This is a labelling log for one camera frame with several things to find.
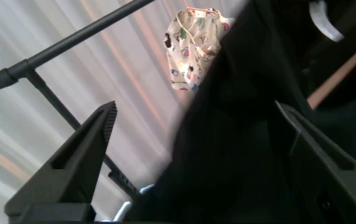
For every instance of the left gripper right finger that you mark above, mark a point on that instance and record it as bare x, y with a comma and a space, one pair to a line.
336, 180

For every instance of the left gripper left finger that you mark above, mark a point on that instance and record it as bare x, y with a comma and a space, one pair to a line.
69, 174

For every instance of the black garment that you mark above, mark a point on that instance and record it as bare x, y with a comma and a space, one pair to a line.
227, 140

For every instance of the cream printed garment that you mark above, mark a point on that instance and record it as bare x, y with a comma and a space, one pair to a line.
190, 49

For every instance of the black clothes rack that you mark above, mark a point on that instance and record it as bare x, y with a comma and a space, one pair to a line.
72, 39

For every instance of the white curtain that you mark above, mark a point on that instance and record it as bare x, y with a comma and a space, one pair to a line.
119, 93

